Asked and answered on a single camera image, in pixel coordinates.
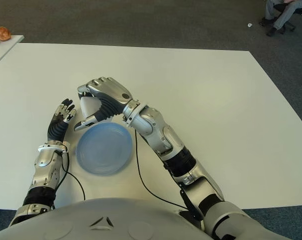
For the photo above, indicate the bread roll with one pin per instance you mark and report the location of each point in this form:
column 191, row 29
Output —
column 1, row 33

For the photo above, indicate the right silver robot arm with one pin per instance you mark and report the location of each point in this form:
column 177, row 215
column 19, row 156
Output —
column 163, row 135

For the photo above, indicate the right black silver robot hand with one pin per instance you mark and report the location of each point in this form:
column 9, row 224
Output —
column 113, row 97

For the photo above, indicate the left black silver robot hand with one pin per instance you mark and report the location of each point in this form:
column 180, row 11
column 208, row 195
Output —
column 56, row 127

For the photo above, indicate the blue round plate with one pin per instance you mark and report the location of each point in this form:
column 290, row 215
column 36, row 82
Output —
column 104, row 150

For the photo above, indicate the grey robot torso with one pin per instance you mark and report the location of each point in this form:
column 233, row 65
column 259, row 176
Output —
column 103, row 220

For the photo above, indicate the black office chair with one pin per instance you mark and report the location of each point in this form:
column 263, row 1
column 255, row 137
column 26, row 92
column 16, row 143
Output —
column 289, row 25

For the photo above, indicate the white charger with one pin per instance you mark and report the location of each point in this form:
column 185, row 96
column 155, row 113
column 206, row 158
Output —
column 89, row 107

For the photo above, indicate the white side table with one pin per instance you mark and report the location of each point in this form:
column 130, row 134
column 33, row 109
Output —
column 3, row 48

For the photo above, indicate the seated person grey trousers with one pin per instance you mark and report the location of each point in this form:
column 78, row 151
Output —
column 282, row 16

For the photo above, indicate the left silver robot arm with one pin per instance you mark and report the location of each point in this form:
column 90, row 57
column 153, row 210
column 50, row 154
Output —
column 44, row 165

